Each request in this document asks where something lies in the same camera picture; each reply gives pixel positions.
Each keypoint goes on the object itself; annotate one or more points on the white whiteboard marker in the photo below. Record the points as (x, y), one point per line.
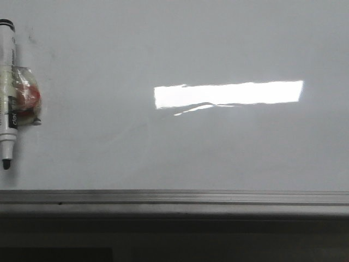
(9, 118)

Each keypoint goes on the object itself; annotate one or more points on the white whiteboard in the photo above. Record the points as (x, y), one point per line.
(226, 95)

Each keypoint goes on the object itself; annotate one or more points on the taped red magnet holder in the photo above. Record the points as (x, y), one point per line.
(28, 97)

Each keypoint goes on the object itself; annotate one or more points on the grey aluminium whiteboard frame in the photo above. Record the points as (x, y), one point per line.
(173, 203)

